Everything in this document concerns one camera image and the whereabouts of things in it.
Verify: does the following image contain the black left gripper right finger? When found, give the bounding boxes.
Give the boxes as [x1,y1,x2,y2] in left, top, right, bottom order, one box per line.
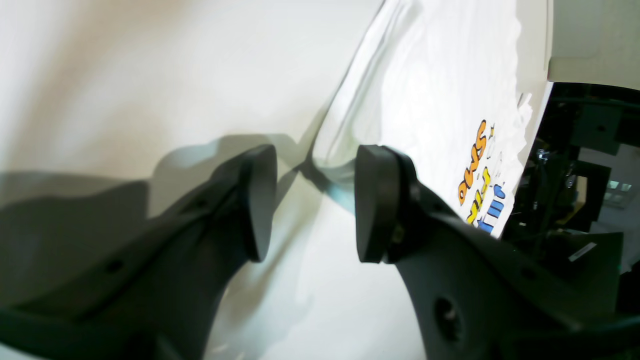
[354,145,639,360]

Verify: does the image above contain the white printed t-shirt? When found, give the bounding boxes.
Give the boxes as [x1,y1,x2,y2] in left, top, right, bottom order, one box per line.
[206,0,531,360]

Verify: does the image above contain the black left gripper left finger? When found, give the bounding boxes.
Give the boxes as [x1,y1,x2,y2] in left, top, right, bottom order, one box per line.
[1,145,278,360]

